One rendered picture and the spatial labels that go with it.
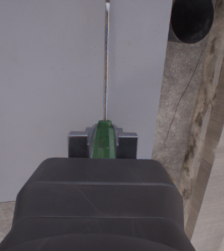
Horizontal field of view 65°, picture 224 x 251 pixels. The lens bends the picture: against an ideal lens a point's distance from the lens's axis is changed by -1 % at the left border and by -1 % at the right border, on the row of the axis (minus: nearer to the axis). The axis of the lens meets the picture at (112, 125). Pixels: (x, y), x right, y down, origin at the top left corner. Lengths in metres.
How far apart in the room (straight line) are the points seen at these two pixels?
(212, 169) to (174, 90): 0.77
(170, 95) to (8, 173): 1.58
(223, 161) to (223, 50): 0.93
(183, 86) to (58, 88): 1.63
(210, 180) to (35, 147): 1.78
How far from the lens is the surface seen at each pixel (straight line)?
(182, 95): 1.76
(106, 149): 0.16
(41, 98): 0.17
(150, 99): 0.19
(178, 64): 1.70
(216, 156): 1.79
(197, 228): 2.25
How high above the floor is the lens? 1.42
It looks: 66 degrees down
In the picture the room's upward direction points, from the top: 144 degrees clockwise
